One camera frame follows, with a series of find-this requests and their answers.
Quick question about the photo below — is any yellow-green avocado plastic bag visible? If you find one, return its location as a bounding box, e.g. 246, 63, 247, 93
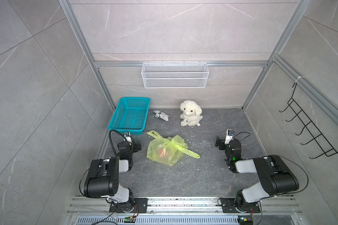
146, 130, 200, 166

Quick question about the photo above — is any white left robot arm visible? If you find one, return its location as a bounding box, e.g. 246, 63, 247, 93
79, 141, 141, 208

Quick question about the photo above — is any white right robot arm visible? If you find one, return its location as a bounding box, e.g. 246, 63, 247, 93
215, 137, 300, 213

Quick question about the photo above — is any teal plastic basket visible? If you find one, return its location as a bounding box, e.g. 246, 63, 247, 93
108, 97, 151, 135

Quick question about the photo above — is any newspaper print pouch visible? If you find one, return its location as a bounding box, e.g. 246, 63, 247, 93
153, 110, 171, 122

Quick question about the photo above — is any white plush dog toy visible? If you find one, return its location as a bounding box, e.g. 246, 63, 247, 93
180, 100, 203, 127

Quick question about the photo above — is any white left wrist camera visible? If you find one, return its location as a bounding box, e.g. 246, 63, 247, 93
123, 132, 132, 143

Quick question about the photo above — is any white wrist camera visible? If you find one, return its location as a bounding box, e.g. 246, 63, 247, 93
224, 129, 235, 144
123, 132, 132, 143

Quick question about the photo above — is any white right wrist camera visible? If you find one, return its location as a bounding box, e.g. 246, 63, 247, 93
224, 129, 235, 144

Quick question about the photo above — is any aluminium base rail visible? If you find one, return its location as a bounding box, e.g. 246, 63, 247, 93
62, 196, 307, 225

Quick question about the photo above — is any white wire mesh shelf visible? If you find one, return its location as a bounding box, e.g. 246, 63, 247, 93
141, 62, 209, 89

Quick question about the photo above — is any black wall hook rack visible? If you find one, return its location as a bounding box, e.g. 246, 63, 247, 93
279, 83, 338, 159

